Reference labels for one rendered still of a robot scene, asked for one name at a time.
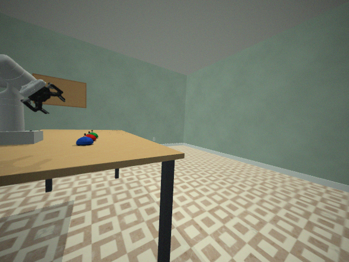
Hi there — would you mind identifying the red bell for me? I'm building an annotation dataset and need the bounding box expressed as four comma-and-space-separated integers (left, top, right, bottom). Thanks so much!
86, 132, 96, 141

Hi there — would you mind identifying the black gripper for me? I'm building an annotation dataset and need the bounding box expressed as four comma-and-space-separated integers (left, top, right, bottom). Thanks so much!
21, 82, 65, 114

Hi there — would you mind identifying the blue dome bell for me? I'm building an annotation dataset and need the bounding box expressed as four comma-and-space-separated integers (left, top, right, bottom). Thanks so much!
76, 133, 94, 146

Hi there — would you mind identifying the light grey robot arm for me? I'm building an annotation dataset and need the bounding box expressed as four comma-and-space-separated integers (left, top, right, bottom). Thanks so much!
0, 54, 46, 132

